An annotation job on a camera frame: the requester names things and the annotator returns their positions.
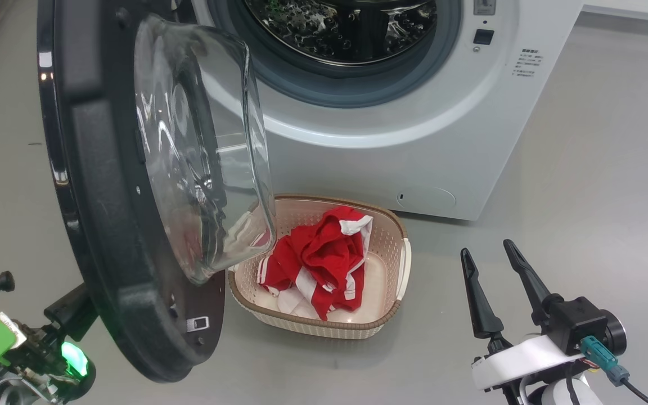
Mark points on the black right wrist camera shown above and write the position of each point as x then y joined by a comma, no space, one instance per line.
577,323

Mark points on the dark washing machine door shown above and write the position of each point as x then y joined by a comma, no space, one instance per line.
104,225

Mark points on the red and white garment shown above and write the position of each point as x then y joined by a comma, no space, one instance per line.
324,253

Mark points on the white front-load washing machine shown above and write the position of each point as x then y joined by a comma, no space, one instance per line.
403,124

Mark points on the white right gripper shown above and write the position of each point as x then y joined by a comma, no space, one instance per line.
526,360

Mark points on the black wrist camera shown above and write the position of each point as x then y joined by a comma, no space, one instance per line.
73,377
577,323

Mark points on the beige perforated laundry basket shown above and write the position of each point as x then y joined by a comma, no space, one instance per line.
388,247

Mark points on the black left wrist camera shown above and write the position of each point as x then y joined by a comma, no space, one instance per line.
73,377

